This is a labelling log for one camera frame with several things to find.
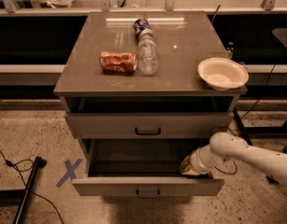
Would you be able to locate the blue pepsi can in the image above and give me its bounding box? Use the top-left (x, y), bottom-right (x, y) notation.
top-left (134, 18), bottom-right (151, 37)

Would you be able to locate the grey drawer cabinet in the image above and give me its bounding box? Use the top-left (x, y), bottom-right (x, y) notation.
top-left (54, 11), bottom-right (246, 198)

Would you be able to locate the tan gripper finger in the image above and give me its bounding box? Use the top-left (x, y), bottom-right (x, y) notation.
top-left (180, 169), bottom-right (200, 176)
top-left (180, 156), bottom-right (191, 170)

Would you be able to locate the grey drawer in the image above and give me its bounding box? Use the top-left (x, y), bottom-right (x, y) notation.
top-left (65, 112), bottom-right (233, 139)
top-left (73, 139), bottom-right (224, 199)

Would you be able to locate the black stand leg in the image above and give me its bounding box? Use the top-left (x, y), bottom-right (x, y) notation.
top-left (233, 108), bottom-right (252, 146)
top-left (12, 157), bottom-right (47, 224)

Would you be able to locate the black floor cable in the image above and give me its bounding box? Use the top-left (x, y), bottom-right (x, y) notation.
top-left (213, 63), bottom-right (278, 175)
top-left (0, 143), bottom-right (65, 224)

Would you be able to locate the black stand leg left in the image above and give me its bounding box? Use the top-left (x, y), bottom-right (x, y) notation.
top-left (12, 157), bottom-right (47, 224)

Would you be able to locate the white paper bowl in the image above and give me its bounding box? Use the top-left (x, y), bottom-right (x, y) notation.
top-left (197, 58), bottom-right (249, 91)

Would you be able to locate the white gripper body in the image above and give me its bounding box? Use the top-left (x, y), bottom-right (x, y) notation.
top-left (190, 147), bottom-right (218, 175)

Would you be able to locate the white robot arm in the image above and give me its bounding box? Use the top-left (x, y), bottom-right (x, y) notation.
top-left (179, 132), bottom-right (287, 188)

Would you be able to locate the grey top drawer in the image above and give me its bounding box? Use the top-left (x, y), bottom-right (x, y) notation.
top-left (65, 112), bottom-right (233, 139)

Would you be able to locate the black floor cable left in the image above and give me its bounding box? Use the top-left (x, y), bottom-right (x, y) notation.
top-left (0, 143), bottom-right (65, 224)

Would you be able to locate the black floor cable right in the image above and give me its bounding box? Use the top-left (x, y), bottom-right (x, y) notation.
top-left (213, 63), bottom-right (278, 175)

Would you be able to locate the black stand leg right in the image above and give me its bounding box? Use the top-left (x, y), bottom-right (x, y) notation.
top-left (233, 108), bottom-right (252, 146)

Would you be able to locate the blue tape cross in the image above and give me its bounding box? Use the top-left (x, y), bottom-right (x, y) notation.
top-left (56, 158), bottom-right (82, 188)

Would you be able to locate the clear plastic water bottle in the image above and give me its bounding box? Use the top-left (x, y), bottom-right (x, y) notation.
top-left (137, 29), bottom-right (158, 75)

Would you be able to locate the crushed orange soda can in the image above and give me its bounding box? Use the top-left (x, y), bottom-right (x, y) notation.
top-left (99, 51), bottom-right (136, 73)

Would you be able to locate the black antenna rod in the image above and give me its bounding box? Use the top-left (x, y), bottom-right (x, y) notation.
top-left (210, 5), bottom-right (221, 24)

